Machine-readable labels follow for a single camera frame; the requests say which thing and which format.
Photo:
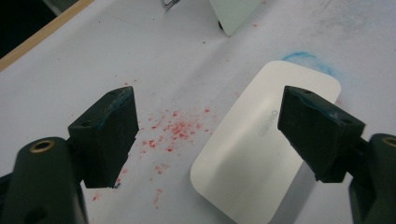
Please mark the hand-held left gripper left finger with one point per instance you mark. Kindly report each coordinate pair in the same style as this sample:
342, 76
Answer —
102, 137

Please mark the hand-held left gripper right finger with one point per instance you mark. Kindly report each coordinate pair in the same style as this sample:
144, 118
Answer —
317, 137

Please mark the white whiteboard eraser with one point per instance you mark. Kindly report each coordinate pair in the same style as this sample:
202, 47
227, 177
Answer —
249, 161

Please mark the wooden table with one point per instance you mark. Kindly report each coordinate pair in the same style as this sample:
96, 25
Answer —
31, 42

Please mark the pale green glass whiteboard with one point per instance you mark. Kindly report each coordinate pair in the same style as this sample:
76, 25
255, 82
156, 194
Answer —
233, 14

